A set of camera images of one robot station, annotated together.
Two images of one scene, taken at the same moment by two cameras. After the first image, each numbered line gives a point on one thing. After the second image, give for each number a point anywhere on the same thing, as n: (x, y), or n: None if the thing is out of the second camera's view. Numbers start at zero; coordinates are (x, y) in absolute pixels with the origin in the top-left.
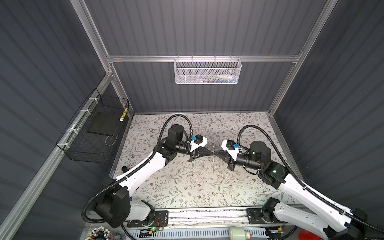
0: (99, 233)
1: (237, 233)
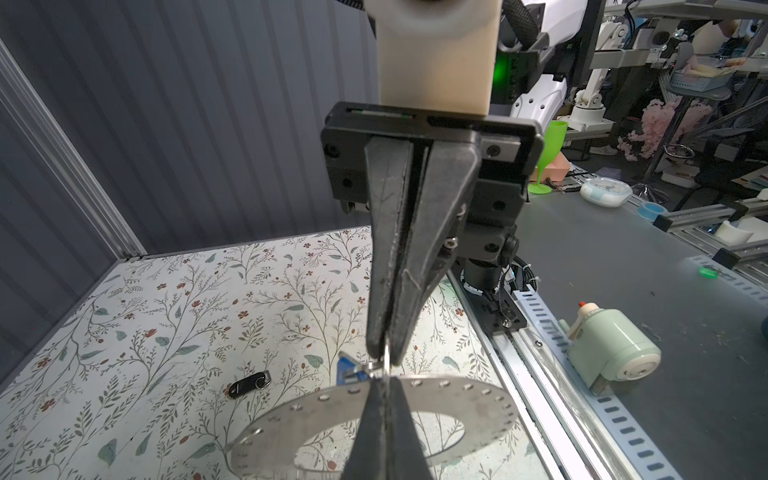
0: None
1: (609, 345)
